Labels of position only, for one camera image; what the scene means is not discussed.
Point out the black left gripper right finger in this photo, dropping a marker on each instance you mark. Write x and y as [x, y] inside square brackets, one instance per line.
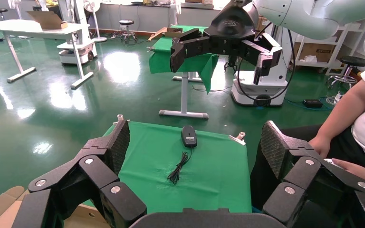
[308, 185]

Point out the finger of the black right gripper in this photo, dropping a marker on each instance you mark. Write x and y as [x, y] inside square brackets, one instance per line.
[188, 45]
[264, 52]

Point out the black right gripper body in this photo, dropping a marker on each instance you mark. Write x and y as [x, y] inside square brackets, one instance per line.
[233, 25]

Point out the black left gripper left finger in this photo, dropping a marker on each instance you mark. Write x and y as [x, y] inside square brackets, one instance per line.
[75, 182]

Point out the person's right forearm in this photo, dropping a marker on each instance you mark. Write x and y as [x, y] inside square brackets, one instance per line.
[346, 113]

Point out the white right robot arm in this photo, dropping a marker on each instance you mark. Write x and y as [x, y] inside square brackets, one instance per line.
[308, 15]

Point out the cardboard box with label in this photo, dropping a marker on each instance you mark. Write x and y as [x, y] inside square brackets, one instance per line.
[319, 50]

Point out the open brown cardboard box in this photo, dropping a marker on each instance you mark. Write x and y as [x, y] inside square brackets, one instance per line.
[0, 210]

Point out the person's right hand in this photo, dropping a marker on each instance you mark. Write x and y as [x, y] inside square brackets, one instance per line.
[320, 147]

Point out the flattened cardboard piece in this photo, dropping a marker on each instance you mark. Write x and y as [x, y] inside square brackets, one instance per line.
[166, 32]

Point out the white wheeled robot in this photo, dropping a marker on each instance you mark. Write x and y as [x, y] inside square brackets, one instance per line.
[81, 47]
[273, 85]

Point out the black round stool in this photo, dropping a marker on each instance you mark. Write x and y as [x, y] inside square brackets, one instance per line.
[354, 61]
[126, 22]
[0, 10]

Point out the black power adapter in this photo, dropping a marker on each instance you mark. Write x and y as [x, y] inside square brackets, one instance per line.
[313, 103]

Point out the white shelf rack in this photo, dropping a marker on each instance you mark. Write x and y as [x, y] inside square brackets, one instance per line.
[336, 50]

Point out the silver binder clip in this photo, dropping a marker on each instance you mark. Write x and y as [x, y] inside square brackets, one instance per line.
[238, 137]
[119, 118]

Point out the green tablecloth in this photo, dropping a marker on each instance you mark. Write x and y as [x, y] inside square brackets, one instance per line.
[207, 176]

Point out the white adjustable table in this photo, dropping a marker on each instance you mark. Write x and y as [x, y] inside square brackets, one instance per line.
[18, 26]

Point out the grey wall counter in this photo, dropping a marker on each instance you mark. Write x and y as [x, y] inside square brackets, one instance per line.
[151, 17]

